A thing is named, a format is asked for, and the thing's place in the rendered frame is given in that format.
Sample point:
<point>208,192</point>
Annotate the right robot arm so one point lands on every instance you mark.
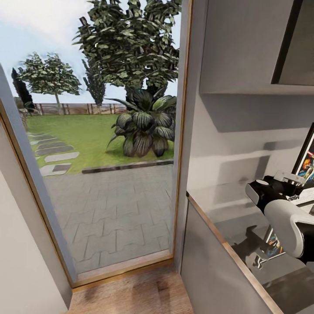
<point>293,226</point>

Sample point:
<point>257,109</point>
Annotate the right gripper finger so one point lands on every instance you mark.
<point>298,191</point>

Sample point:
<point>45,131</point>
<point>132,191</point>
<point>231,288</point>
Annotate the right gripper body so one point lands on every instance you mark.
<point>284,187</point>

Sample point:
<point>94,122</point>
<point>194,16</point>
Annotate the fixed window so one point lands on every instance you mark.
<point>92,100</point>

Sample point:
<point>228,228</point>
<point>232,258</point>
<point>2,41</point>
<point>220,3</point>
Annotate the poster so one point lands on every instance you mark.
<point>304,167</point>

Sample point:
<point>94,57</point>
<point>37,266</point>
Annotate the cabinet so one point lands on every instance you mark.
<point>259,47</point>

